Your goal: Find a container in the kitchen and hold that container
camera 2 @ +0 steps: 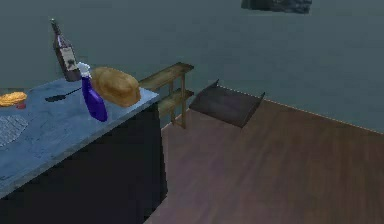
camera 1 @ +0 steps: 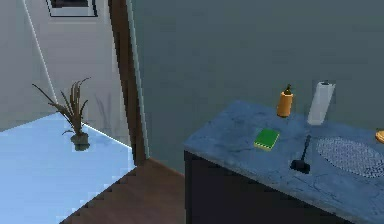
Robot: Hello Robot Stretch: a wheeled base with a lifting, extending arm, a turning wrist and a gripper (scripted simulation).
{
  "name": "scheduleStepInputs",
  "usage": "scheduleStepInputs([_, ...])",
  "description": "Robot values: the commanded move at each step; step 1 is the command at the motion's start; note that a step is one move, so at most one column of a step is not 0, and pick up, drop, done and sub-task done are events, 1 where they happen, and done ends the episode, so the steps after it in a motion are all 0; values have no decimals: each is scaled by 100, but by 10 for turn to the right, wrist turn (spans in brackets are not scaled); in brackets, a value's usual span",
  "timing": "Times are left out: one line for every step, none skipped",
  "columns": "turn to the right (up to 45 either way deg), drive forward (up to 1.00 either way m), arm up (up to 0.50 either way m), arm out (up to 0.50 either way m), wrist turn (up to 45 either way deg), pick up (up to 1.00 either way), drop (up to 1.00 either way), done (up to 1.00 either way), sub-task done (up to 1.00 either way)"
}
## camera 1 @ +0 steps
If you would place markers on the black framed wall picture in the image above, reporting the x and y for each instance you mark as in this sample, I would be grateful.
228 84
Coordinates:
72 8

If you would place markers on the green sponge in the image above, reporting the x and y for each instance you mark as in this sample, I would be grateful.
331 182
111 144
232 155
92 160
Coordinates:
266 138

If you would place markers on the orange soap bottle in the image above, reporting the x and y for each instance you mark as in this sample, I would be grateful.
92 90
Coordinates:
285 104

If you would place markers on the white paper towel roll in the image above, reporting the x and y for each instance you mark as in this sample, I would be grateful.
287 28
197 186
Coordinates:
320 103

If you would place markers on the black dish brush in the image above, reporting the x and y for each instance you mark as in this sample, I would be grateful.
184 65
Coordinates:
301 163

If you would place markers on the brown potted house plant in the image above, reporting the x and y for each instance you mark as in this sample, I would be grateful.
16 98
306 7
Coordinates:
76 115

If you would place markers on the dark cabinet with blue worktop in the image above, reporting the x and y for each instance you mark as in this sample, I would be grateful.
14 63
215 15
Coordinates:
233 186

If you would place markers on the grey mesh sink basin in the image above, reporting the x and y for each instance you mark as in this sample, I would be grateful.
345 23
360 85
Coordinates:
351 156

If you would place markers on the orange round food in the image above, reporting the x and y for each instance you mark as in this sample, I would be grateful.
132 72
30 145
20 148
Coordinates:
380 136

